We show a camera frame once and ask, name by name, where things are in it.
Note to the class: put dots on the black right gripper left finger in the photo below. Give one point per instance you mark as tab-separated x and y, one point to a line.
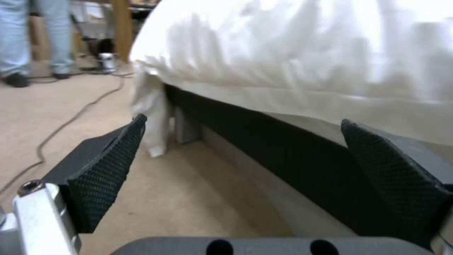
95	170

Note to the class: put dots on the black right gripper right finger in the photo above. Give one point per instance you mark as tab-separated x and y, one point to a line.
389	170

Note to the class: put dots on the grey bed leg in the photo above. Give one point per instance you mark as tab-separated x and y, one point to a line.
187	130

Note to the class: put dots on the silver metal can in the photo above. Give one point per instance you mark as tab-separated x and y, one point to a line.
107	62

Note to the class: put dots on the black wheeled device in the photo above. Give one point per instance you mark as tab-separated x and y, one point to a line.
97	42

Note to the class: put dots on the person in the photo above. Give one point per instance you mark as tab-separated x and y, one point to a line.
33	39

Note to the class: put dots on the white bed duvet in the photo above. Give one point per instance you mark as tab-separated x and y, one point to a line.
293	55

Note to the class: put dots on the dark bed frame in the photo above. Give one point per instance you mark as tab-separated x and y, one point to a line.
269	143

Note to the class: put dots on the wooden post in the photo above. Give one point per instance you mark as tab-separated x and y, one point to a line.
122	29

